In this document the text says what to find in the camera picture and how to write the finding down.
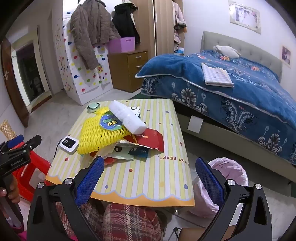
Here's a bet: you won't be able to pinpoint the large floral wall poster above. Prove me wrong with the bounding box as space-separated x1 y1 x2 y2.
228 0 262 35

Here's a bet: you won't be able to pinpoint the purple plastic basket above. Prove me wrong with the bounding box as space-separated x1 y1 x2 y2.
107 37 136 54

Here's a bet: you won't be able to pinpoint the white plastic bottle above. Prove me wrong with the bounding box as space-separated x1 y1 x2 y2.
109 100 147 134

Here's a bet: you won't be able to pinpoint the white paper tag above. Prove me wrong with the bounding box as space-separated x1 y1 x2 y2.
187 116 204 133

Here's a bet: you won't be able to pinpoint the brown quilted jacket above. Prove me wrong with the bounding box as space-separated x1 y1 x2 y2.
70 0 121 70

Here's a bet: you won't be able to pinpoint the yellow foam fruit net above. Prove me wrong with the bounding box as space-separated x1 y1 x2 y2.
77 109 132 155

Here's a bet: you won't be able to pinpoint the red plaid pants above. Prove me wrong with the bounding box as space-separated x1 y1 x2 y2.
55 199 162 241

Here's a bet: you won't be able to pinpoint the black jacket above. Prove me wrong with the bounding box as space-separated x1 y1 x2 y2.
112 2 141 44

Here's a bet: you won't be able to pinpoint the wooden wardrobe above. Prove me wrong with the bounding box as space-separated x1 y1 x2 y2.
136 0 185 56

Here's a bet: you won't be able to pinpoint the hanging clothes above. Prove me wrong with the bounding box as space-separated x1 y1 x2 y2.
172 0 187 55

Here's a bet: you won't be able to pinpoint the red plastic stool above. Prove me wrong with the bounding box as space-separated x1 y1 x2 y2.
11 148 52 202

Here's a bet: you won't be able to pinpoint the gold mesh roll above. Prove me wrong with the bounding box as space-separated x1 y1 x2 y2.
0 120 16 142

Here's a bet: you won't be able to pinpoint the pink trash bag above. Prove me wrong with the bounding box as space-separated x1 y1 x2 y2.
192 157 249 218

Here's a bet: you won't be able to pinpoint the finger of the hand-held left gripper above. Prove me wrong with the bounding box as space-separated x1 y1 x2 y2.
5 134 25 149
9 135 42 154

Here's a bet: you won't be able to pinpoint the white polka dot cabinet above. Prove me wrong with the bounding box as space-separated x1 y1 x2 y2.
52 11 114 106

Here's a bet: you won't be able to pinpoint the brown wooden door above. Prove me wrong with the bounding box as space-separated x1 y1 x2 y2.
1 38 29 128

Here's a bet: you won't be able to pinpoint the small wall poster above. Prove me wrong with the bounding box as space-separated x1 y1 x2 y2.
282 46 291 67

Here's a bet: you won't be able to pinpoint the green floor mat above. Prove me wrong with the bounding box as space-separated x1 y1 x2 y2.
128 93 151 100

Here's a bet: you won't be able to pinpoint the striped tablecloth table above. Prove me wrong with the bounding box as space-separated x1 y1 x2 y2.
45 99 195 207

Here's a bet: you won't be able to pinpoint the folded checked cloth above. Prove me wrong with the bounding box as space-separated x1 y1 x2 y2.
201 62 235 88

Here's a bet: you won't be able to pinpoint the person's left hand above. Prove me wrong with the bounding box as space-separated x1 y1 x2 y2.
0 176 21 204

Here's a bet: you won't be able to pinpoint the black blue small packet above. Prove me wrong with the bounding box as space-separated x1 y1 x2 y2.
128 147 149 158

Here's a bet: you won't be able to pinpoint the white digital timer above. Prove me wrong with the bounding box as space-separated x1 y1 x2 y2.
59 137 80 155

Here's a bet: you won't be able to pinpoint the red snack packet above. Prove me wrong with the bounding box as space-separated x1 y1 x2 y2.
120 128 165 152

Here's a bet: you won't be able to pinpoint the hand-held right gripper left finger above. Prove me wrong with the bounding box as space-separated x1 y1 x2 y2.
26 156 109 241

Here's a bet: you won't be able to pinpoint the wooden drawer cabinet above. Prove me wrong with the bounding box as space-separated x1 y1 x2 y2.
107 51 148 93

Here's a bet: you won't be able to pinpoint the white pillow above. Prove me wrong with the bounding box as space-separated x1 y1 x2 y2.
213 45 241 58

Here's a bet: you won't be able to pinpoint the green white packet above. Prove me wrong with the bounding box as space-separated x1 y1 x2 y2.
102 144 136 163

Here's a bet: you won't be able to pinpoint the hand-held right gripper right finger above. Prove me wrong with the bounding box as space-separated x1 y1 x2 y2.
195 157 272 241

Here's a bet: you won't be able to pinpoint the round green metal tin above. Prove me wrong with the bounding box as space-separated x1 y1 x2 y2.
87 102 100 113

